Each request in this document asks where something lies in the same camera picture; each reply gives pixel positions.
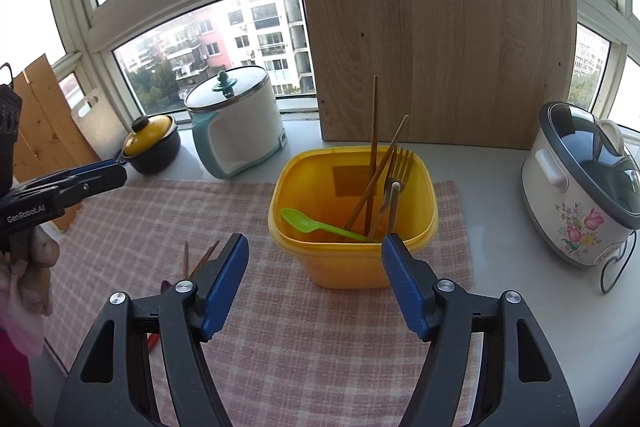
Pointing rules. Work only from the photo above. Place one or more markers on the wooden plank board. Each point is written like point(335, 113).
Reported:
point(45, 122)

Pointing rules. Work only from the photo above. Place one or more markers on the wooden chopstick with red end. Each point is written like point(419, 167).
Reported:
point(395, 134)
point(207, 257)
point(373, 132)

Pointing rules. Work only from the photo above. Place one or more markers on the black pot with yellow lid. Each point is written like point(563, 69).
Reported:
point(155, 152)

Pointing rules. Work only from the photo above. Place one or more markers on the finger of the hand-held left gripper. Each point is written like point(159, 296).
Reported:
point(90, 184)
point(97, 165)

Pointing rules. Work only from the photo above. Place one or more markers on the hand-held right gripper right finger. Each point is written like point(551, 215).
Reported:
point(405, 287)

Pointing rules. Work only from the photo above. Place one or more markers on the metal fork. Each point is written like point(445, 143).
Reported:
point(400, 167)

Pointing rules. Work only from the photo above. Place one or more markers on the white cutting board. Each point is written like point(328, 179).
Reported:
point(100, 127)

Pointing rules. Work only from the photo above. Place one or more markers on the green plastic spoon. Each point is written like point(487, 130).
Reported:
point(300, 219)

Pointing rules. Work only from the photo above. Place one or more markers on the yellow plastic container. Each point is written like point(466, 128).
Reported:
point(340, 267)

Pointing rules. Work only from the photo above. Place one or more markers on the white and teal electric pot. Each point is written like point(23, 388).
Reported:
point(250, 127)

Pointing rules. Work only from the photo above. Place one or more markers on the pink plaid cloth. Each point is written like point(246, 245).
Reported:
point(300, 357)

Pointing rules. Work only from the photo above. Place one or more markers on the floral white rice cooker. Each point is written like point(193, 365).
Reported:
point(555, 187)

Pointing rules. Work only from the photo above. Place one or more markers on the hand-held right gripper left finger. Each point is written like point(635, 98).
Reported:
point(225, 287)

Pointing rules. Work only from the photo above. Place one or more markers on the light wood board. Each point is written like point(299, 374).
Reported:
point(450, 32)

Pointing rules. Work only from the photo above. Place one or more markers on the person's left hand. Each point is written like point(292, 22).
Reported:
point(37, 277)

